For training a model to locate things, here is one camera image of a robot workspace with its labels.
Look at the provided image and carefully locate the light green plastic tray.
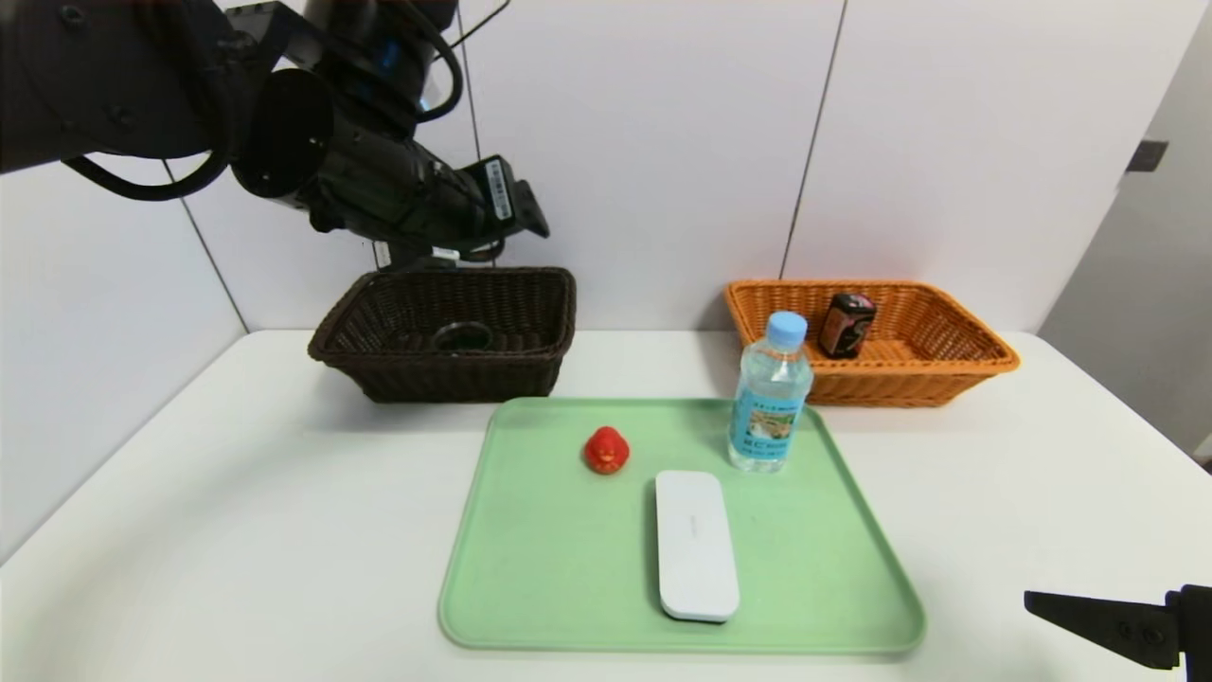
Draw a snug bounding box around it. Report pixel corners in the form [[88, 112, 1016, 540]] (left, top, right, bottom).
[[437, 397, 927, 655]]

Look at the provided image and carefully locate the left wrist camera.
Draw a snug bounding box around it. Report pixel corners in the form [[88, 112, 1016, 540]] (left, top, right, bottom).
[[374, 240, 508, 274]]

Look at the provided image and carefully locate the small black red snack can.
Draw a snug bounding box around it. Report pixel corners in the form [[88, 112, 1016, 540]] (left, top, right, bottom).
[[818, 293, 878, 361]]

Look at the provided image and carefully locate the clear water bottle blue cap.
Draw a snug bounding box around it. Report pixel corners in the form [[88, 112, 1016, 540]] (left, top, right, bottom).
[[727, 311, 815, 475]]

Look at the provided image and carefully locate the white oblong case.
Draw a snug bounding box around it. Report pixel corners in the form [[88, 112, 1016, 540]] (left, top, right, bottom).
[[655, 470, 741, 624]]

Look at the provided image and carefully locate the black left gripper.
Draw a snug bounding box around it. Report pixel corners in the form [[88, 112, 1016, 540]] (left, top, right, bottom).
[[425, 154, 550, 247]]

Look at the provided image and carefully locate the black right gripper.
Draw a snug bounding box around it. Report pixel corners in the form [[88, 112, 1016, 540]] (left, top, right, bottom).
[[1023, 584, 1212, 682]]

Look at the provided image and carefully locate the thick black left arm hose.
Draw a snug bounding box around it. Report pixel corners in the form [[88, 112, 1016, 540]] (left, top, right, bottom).
[[62, 152, 233, 203]]

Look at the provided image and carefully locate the orange wicker basket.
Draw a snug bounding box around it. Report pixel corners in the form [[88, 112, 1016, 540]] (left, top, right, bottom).
[[725, 279, 1021, 409]]

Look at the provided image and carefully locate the dark brown wicker basket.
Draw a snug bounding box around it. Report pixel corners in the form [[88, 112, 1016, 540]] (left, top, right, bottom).
[[309, 267, 578, 404]]

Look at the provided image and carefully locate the red rubber duck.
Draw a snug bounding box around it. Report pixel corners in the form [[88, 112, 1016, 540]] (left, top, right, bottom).
[[582, 426, 632, 476]]

